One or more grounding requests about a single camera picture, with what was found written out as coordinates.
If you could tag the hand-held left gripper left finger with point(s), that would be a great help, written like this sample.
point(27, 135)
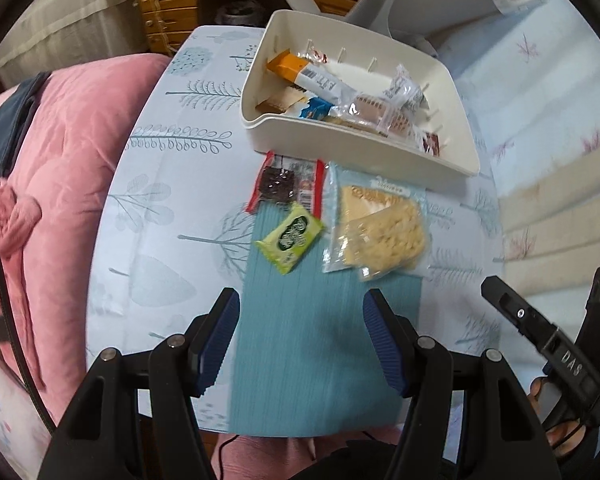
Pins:
point(220, 342)

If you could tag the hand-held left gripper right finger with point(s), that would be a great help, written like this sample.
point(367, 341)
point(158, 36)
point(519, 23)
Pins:
point(385, 347)

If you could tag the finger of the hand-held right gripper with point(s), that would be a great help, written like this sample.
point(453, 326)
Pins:
point(515, 310)

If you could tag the dark red snack packet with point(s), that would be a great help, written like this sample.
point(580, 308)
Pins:
point(431, 144)

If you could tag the white plastic storage box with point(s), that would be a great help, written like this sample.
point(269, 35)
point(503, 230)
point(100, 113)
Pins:
point(360, 157)

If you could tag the clear pack of round cakes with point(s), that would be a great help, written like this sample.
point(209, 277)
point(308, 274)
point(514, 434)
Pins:
point(377, 112)

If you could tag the white and orange snack packet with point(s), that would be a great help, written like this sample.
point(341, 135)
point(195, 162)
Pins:
point(305, 72)

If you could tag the person's right hand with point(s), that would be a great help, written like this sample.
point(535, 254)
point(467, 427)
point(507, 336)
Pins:
point(562, 435)

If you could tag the teal striped placemat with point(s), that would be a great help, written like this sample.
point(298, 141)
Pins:
point(320, 340)

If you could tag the tree print tablecloth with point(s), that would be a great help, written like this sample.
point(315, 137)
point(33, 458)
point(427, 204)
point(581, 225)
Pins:
point(155, 240)

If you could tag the clear bag of yellow puffs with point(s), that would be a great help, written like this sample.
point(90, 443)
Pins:
point(385, 225)

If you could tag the green snack packet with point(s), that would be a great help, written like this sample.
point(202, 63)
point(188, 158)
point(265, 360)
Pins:
point(290, 237)

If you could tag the red-edged dark chocolate packet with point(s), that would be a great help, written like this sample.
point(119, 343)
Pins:
point(280, 185)

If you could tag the floral bed sheet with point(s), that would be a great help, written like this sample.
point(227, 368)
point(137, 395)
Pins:
point(545, 110)

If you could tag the pink blanket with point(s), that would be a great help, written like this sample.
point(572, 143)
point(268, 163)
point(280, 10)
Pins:
point(70, 160)

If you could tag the small clear wrapped snack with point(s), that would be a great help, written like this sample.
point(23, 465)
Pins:
point(405, 87)

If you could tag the blue snack packet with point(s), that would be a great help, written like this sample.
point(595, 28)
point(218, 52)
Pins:
point(316, 108)

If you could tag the brown snack packet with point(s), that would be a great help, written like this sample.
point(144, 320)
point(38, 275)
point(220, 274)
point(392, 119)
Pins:
point(280, 100)

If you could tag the dark blue cloth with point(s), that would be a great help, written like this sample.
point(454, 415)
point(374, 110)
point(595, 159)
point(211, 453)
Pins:
point(10, 125)

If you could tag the wooden cabinet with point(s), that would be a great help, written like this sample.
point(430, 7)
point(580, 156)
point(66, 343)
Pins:
point(180, 0)

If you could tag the beige cloth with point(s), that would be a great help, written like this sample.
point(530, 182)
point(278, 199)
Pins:
point(65, 5)

